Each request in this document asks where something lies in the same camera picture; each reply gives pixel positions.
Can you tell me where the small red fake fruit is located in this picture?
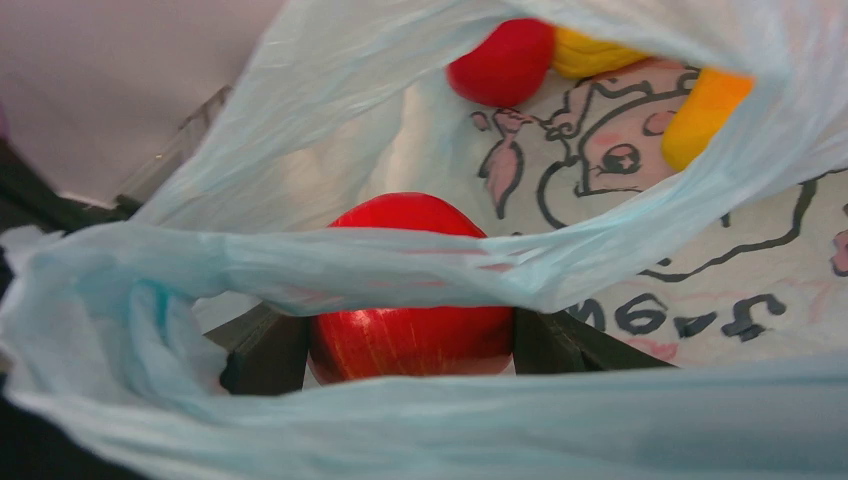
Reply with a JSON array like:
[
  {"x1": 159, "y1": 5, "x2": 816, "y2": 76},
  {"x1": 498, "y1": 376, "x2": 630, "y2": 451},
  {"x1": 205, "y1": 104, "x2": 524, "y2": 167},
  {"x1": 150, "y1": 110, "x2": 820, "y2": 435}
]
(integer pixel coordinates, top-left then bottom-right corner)
[{"x1": 445, "y1": 18, "x2": 555, "y2": 108}]

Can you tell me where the red fake apple from bag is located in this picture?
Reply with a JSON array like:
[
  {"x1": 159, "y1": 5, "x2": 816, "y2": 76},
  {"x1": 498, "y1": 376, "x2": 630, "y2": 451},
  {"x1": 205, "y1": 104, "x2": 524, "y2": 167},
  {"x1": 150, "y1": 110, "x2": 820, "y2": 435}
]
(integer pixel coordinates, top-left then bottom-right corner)
[{"x1": 309, "y1": 192, "x2": 514, "y2": 385}]

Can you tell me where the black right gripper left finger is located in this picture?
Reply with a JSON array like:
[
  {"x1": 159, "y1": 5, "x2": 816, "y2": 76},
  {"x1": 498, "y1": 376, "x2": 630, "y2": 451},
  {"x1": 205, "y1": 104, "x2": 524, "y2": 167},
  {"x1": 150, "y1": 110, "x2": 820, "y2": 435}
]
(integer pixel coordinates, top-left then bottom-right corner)
[{"x1": 205, "y1": 304, "x2": 312, "y2": 396}]

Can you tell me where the yellow fake lemon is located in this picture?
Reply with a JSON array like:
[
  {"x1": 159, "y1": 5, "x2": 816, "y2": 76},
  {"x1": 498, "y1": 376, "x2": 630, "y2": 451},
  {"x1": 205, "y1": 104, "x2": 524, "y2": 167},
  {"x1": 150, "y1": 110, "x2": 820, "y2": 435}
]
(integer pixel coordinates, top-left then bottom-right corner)
[{"x1": 551, "y1": 27, "x2": 650, "y2": 79}]

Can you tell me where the orange yellow fake fruit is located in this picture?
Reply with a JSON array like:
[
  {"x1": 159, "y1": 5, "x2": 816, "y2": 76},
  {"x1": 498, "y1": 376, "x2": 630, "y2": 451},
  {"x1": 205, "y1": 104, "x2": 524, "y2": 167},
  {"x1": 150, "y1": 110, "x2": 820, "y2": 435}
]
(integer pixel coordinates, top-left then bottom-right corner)
[{"x1": 661, "y1": 68, "x2": 756, "y2": 172}]

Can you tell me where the light blue plastic bag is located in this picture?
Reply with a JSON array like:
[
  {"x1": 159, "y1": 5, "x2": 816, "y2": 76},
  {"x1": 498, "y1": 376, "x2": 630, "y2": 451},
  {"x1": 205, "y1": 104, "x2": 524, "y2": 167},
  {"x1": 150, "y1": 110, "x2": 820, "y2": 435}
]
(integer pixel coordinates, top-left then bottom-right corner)
[{"x1": 1, "y1": 1, "x2": 847, "y2": 479}]

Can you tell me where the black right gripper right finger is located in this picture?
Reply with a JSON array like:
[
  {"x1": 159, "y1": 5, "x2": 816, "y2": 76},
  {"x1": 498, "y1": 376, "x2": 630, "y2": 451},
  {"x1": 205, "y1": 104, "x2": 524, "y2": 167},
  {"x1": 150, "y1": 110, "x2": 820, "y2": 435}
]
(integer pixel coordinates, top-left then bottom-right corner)
[{"x1": 513, "y1": 309, "x2": 671, "y2": 375}]

